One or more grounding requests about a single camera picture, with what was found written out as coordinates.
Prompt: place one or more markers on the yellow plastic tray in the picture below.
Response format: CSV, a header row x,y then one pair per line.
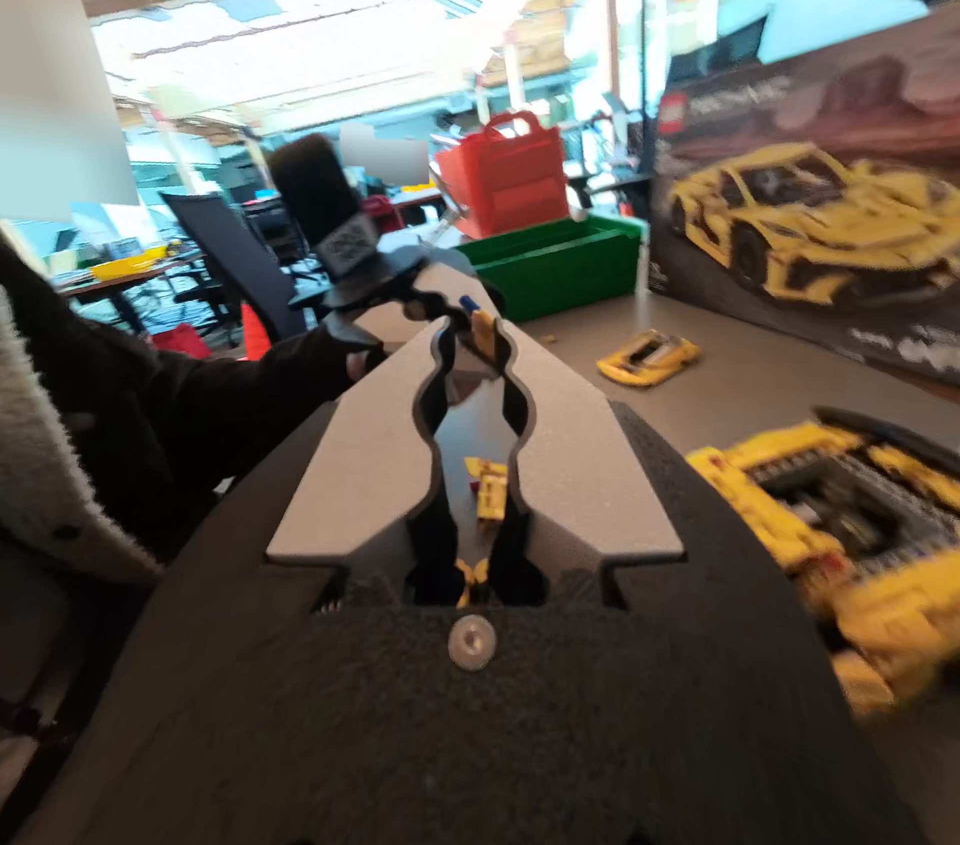
x,y
127,266

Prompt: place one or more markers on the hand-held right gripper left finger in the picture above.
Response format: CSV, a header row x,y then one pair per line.
x,y
352,485

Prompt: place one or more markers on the small yellow pin connector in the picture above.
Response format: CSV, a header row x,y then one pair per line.
x,y
484,335

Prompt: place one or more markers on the yellow toy brick car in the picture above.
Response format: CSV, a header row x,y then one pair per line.
x,y
862,560

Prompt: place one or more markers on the red plastic tote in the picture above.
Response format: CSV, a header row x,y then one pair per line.
x,y
510,177

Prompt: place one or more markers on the yellow headlight panel piece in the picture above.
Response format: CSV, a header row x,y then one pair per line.
x,y
649,359

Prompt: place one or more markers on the person's left hand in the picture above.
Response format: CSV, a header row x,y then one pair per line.
x,y
357,365

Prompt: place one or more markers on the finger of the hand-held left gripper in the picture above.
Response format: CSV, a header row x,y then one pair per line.
x,y
390,327
450,279

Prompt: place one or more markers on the yellow hood panel assembly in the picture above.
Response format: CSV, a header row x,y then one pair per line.
x,y
491,492

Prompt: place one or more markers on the dark toy car box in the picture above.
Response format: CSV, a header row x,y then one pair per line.
x,y
862,110

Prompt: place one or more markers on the black tilted panel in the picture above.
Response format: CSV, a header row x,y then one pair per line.
x,y
232,260

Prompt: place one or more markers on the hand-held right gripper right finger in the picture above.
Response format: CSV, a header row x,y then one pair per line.
x,y
600,485

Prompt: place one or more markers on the green plastic bin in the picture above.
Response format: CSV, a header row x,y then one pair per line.
x,y
555,267

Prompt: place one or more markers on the person's left forearm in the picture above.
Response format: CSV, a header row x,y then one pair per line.
x,y
247,395

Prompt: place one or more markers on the black monitor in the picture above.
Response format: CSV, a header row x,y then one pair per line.
x,y
720,54

